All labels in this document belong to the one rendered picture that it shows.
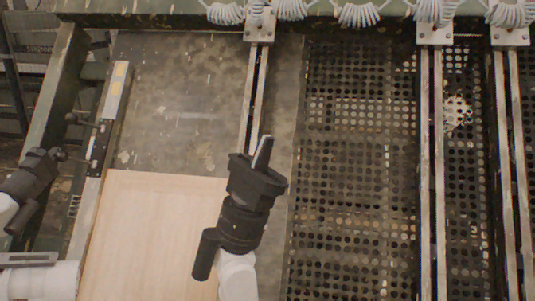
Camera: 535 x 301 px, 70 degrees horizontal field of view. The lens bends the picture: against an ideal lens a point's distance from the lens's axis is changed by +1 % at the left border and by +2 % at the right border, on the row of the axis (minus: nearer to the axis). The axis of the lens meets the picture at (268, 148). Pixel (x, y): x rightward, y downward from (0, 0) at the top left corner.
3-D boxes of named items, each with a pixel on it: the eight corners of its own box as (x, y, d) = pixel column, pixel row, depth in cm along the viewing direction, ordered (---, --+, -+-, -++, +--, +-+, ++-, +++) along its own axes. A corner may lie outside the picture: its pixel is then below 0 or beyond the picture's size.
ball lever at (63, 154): (93, 171, 123) (50, 160, 113) (96, 160, 124) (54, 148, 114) (99, 170, 120) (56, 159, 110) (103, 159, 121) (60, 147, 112)
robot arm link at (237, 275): (255, 262, 67) (260, 313, 73) (239, 231, 74) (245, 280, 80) (220, 274, 65) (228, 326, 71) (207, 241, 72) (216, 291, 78)
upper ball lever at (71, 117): (102, 136, 126) (61, 123, 116) (105, 126, 127) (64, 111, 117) (108, 134, 124) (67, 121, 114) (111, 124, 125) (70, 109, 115)
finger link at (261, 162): (274, 134, 64) (263, 166, 67) (261, 135, 62) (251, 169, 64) (280, 138, 64) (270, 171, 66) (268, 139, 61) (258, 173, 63)
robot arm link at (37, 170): (20, 144, 108) (-10, 173, 100) (50, 146, 107) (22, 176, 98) (39, 175, 117) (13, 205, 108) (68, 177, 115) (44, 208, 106)
